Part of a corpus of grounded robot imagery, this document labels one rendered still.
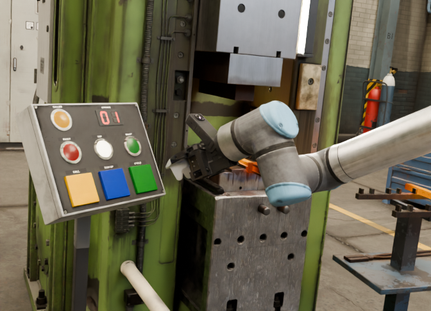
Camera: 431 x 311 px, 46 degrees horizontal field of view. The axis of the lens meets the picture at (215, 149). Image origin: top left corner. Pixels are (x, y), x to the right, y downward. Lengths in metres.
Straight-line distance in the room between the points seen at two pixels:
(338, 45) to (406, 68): 8.85
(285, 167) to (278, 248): 0.77
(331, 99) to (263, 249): 0.67
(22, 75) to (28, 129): 5.54
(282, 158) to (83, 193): 0.49
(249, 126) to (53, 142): 0.47
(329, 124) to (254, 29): 0.59
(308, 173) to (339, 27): 1.04
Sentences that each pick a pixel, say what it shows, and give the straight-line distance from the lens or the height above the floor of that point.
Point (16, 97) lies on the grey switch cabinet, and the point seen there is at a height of 0.67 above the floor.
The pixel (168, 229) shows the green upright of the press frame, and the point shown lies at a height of 0.75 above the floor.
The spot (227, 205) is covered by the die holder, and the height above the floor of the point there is 0.89.
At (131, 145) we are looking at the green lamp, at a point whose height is 1.09.
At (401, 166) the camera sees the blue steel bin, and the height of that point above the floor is 0.43.
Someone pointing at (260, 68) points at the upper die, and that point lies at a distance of 1.68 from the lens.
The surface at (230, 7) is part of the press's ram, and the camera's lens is 1.62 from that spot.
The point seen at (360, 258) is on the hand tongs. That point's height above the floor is 0.67.
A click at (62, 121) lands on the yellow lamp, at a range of 1.29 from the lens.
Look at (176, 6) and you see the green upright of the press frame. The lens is 1.70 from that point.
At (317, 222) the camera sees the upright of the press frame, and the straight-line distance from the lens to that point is 2.14.
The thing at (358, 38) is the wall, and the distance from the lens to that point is 9.97.
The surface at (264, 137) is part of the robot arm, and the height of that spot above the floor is 1.19.
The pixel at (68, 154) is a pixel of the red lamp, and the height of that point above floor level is 1.09.
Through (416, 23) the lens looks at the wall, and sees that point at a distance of 10.99.
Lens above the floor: 1.34
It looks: 10 degrees down
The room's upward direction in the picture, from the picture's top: 5 degrees clockwise
